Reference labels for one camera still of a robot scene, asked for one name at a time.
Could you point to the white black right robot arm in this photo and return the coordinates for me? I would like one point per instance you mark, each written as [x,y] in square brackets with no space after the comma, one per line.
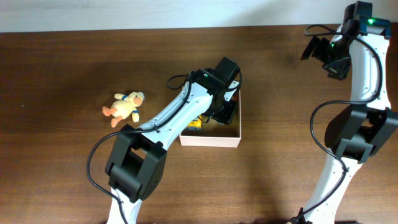
[359,46]

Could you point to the yellow plush duck toy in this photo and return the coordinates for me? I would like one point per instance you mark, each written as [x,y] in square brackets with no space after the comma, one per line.
[124,106]

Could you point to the pink cardboard box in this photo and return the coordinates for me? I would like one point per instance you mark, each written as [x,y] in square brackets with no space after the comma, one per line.
[213,134]

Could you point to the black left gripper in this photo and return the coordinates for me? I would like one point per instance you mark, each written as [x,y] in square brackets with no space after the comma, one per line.
[227,116]

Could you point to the yellow grey toy truck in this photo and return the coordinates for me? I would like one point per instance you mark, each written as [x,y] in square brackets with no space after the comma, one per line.
[195,124]

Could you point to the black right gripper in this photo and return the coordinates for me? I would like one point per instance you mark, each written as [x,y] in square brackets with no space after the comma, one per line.
[333,66]

